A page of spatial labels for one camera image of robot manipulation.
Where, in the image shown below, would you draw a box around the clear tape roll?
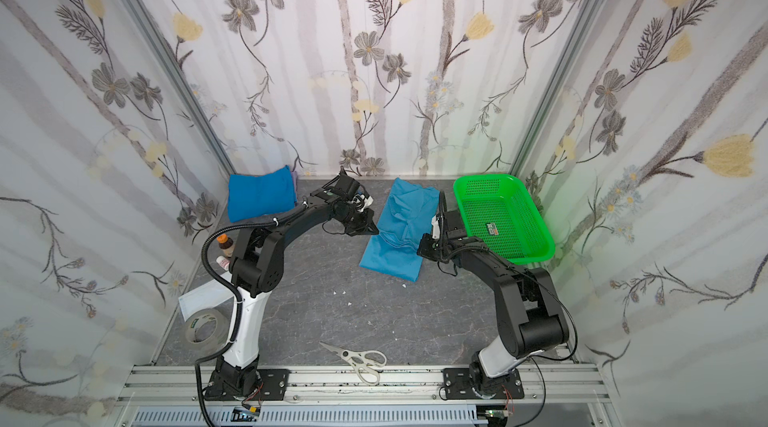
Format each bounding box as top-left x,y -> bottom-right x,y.
182,309 -> 230,354

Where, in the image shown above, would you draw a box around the small white pill bottle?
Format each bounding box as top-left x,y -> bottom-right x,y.
216,256 -> 231,271

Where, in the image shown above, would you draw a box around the teal t-shirt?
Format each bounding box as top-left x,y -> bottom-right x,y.
360,179 -> 440,282

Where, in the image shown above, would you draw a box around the white handled scissors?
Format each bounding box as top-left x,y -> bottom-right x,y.
320,342 -> 388,385

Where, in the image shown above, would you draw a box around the white paper sheet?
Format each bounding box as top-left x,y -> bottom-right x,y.
178,280 -> 233,321

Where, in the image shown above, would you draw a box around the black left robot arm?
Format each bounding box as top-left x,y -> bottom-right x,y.
194,169 -> 379,426

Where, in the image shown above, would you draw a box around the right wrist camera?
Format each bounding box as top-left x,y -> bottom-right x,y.
431,216 -> 441,240

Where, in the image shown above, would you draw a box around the green plastic basket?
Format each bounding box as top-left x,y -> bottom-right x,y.
453,174 -> 555,265

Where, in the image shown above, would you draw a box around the brown bottle orange cap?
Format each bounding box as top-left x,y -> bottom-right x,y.
217,234 -> 234,258

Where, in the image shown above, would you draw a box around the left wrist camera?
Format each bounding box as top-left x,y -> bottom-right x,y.
350,191 -> 374,212

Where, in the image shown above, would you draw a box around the black rail bracket left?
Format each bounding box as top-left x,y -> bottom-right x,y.
254,368 -> 291,401

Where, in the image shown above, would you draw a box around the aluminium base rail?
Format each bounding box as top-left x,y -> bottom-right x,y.
111,363 -> 624,426

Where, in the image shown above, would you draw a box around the black rail bracket right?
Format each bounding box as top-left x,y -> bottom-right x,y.
439,367 -> 478,401

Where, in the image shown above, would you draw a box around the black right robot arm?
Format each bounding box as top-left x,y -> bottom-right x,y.
417,192 -> 578,398

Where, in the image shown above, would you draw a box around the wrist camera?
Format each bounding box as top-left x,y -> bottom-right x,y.
431,216 -> 441,240
350,191 -> 374,212

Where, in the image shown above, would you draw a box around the black rail bracket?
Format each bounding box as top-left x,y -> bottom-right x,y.
439,367 -> 478,401
254,368 -> 291,401

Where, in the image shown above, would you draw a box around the folded blue t-shirt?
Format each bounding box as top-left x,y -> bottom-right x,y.
227,166 -> 297,222

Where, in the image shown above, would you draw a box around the small label in basket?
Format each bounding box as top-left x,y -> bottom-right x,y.
486,223 -> 499,236

